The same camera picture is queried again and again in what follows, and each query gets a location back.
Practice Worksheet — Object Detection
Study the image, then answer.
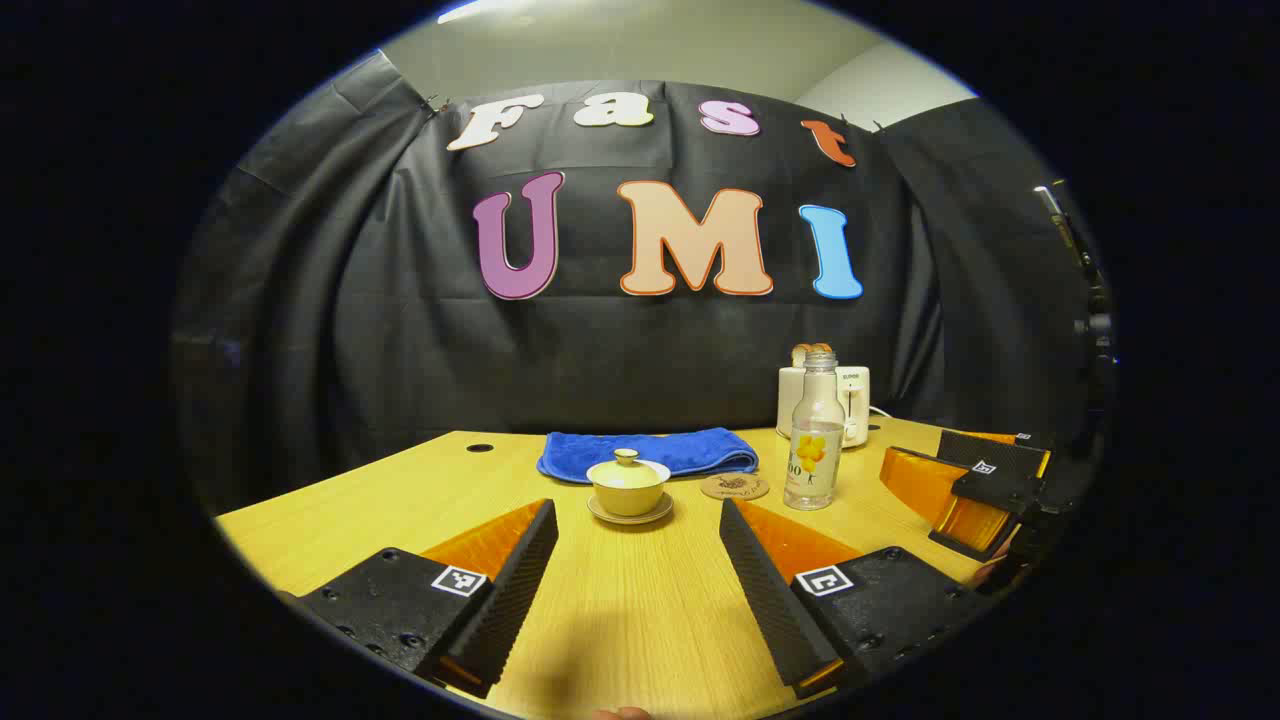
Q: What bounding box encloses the black backdrop cloth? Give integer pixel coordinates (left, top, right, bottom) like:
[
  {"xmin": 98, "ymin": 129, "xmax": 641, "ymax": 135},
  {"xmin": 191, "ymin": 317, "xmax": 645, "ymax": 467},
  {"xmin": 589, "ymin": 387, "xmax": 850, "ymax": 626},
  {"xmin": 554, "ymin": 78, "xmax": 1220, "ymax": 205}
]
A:
[{"xmin": 170, "ymin": 50, "xmax": 1111, "ymax": 511}]

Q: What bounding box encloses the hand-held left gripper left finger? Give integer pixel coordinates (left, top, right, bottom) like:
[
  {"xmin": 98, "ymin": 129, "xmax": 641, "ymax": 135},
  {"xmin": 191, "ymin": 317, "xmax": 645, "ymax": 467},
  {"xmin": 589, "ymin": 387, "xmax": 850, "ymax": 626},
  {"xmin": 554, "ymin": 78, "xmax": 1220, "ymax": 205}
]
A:
[{"xmin": 295, "ymin": 498, "xmax": 559, "ymax": 699}]

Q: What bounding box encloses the blue towel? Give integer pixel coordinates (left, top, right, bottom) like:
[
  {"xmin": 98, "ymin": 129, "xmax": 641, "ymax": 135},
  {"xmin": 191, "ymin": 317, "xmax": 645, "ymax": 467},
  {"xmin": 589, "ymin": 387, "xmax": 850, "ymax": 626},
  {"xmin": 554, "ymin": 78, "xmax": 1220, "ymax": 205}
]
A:
[{"xmin": 537, "ymin": 428, "xmax": 760, "ymax": 485}]

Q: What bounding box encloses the round brown coaster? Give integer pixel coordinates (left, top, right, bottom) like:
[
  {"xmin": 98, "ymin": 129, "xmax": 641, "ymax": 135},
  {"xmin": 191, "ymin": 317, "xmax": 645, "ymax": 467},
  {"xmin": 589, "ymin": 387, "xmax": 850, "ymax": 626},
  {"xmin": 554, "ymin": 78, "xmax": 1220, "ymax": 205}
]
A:
[{"xmin": 700, "ymin": 473, "xmax": 771, "ymax": 502}]

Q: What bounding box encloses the yellow teacup lid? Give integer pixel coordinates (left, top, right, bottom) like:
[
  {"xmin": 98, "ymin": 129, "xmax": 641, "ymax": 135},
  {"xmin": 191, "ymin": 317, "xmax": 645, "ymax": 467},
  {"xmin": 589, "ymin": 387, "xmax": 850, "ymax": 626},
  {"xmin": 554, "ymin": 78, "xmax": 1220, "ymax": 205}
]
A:
[{"xmin": 586, "ymin": 449, "xmax": 672, "ymax": 486}]

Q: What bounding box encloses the white toaster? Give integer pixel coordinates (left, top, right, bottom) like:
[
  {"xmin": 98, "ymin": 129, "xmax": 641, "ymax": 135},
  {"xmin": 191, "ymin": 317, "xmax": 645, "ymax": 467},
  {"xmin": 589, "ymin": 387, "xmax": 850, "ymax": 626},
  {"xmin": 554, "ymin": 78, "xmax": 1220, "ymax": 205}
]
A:
[{"xmin": 776, "ymin": 365, "xmax": 871, "ymax": 449}]

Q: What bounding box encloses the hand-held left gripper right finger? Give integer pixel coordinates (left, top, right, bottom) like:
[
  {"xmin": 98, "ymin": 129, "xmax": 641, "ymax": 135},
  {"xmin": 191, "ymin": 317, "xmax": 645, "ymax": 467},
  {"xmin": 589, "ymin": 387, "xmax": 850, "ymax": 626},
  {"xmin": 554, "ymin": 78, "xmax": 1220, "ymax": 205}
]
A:
[{"xmin": 718, "ymin": 498, "xmax": 991, "ymax": 699}]

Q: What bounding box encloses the black tripod stand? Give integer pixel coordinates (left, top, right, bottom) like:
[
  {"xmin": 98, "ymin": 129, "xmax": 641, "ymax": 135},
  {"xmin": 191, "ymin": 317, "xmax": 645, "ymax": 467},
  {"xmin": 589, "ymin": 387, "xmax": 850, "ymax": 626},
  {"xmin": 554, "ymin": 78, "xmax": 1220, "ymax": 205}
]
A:
[{"xmin": 1033, "ymin": 180, "xmax": 1117, "ymax": 411}]

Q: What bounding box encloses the yellow saucer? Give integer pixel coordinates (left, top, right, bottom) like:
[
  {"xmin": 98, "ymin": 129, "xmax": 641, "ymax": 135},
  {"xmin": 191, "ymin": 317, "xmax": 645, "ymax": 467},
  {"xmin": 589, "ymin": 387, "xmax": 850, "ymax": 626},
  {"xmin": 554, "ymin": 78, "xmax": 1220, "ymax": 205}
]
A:
[{"xmin": 586, "ymin": 492, "xmax": 675, "ymax": 527}]

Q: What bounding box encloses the clear water bottle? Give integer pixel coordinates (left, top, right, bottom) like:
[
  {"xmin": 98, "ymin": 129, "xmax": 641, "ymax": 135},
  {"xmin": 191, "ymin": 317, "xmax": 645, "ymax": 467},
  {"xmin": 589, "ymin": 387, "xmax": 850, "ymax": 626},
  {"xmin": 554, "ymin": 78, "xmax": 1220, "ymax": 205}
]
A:
[{"xmin": 783, "ymin": 350, "xmax": 847, "ymax": 512}]

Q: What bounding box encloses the yellow teacup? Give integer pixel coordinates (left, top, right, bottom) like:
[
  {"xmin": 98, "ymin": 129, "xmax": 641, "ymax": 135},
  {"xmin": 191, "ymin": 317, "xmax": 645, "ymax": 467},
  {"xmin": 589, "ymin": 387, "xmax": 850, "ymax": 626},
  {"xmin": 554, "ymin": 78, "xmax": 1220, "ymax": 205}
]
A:
[{"xmin": 590, "ymin": 478, "xmax": 669, "ymax": 518}]

